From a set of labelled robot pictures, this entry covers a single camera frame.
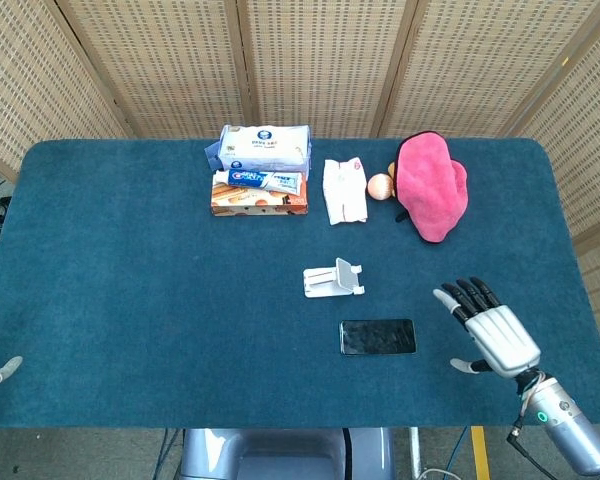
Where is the blue white tissue pack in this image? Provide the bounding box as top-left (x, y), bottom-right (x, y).
top-left (204, 123), bottom-right (313, 179)

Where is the blue cable bundle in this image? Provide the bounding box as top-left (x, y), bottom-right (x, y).
top-left (154, 428), bottom-right (182, 480)

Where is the white plastic snack packet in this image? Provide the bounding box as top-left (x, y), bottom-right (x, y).
top-left (322, 156), bottom-right (370, 227)

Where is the orange biscuit box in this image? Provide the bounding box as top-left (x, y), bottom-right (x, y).
top-left (210, 172), bottom-right (310, 217)

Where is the peach coloured ball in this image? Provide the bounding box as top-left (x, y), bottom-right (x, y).
top-left (367, 173), bottom-right (396, 202)

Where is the yellow black plush toy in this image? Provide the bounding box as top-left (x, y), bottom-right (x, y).
top-left (385, 160), bottom-right (409, 223)

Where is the blue carpet table mat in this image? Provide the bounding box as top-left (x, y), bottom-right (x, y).
top-left (0, 138), bottom-right (600, 430)

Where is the pink microfibre towel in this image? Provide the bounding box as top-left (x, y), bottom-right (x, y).
top-left (394, 130), bottom-right (470, 245)

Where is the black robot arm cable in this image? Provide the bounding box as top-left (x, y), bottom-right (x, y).
top-left (506, 387), bottom-right (561, 480)

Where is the black smartphone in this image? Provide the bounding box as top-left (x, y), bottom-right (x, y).
top-left (338, 318), bottom-right (418, 357)

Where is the white metal table leg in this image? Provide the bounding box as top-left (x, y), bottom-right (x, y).
top-left (408, 426), bottom-right (424, 480)

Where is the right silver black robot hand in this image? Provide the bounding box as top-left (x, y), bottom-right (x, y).
top-left (432, 276), bottom-right (542, 380)

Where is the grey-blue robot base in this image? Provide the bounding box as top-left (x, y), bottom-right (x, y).
top-left (178, 427), bottom-right (397, 480)

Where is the yellow floor tape strip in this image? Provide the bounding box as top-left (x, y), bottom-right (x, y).
top-left (470, 425), bottom-right (492, 480)

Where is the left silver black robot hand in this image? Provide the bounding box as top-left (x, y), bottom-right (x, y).
top-left (0, 277), bottom-right (24, 392)

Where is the thin blue cable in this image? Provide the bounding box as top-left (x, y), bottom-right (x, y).
top-left (448, 425), bottom-right (470, 475)

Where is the blue white toothpaste tube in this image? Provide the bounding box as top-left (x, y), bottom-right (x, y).
top-left (213, 168), bottom-right (306, 197)

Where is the woven bamboo folding screen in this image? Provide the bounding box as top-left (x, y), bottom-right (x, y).
top-left (0, 0), bottom-right (600, 362)

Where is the white folding phone stand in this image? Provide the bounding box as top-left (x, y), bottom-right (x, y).
top-left (302, 257), bottom-right (367, 299)

